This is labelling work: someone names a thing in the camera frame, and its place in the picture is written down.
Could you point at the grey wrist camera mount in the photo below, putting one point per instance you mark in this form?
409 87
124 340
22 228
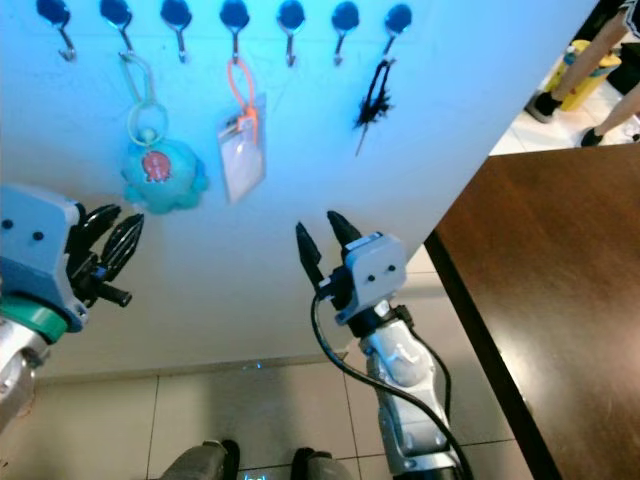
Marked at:
35 240
378 272

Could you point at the robot right leg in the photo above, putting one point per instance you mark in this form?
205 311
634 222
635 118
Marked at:
325 468

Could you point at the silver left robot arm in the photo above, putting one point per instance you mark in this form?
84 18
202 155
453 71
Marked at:
20 370

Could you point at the yellow bin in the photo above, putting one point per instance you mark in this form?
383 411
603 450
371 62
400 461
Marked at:
603 88

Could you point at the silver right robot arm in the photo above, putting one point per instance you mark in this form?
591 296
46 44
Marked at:
405 400

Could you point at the dark brown wooden table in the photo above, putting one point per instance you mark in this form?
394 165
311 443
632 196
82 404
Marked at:
550 290

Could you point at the person in dark clothes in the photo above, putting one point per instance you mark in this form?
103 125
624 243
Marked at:
588 55

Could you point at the robot leg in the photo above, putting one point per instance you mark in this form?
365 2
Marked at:
205 464
325 468

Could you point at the blue wall hook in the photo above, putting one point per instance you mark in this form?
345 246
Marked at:
176 12
117 9
234 12
291 14
399 16
346 14
52 8

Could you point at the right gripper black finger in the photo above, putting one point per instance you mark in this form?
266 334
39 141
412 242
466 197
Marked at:
344 232
312 258

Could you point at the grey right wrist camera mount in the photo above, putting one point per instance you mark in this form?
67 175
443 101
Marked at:
378 272

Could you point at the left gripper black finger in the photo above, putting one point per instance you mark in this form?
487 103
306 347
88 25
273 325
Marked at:
126 248
100 228

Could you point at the robot left leg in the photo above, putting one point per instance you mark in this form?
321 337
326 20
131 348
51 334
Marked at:
205 464

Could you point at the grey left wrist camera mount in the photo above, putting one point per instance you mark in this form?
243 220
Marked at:
35 240

